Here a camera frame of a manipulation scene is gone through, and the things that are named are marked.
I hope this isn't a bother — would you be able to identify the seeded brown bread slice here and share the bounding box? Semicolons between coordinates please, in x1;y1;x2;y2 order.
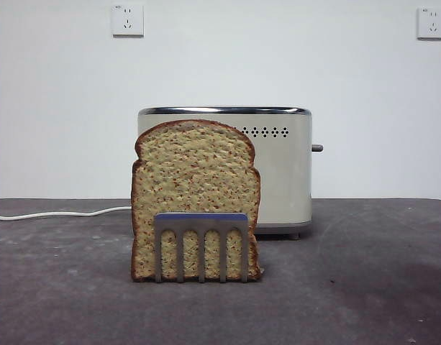
130;119;263;282

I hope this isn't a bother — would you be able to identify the silver metal toast rack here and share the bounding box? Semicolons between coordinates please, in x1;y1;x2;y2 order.
153;211;250;284

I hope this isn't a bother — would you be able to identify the cream two-slot toaster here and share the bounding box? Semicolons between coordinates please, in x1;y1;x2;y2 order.
137;106;314;240

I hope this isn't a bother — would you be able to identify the white wall socket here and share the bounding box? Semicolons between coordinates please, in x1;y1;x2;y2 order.
417;6;441;40
112;4;145;38

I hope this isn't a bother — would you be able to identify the white power cable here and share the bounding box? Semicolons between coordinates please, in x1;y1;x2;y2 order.
0;205;133;221

